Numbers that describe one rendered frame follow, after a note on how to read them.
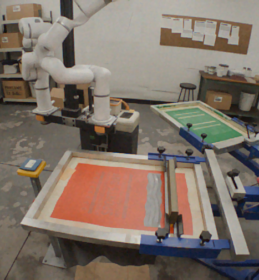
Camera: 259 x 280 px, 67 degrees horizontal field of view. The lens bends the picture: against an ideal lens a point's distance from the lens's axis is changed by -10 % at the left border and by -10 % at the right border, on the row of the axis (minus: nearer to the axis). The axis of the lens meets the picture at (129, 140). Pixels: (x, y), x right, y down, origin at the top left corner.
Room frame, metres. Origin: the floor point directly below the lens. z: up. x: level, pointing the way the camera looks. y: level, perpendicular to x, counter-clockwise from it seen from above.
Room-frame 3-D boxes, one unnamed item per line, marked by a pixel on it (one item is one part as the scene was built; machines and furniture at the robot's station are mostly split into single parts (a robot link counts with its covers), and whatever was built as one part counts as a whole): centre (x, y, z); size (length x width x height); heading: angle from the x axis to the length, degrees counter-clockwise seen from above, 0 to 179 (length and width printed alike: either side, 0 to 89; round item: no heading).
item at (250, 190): (0.69, -0.55, 1.02); 0.17 x 0.06 x 0.05; 84
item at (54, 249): (0.92, 0.56, 0.48); 0.22 x 0.22 x 0.96; 84
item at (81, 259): (0.55, 0.08, 0.74); 0.46 x 0.04 x 0.42; 84
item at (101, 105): (1.21, 0.17, 1.21); 0.16 x 0.13 x 0.15; 163
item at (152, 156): (1.00, -0.26, 0.98); 0.30 x 0.05 x 0.07; 84
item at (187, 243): (0.45, -0.21, 0.98); 0.30 x 0.05 x 0.07; 84
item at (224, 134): (1.47, -0.67, 1.05); 1.08 x 0.61 x 0.23; 24
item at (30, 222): (0.75, 0.01, 0.97); 0.79 x 0.58 x 0.04; 84
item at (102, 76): (1.20, 0.18, 1.37); 0.13 x 0.10 x 0.16; 41
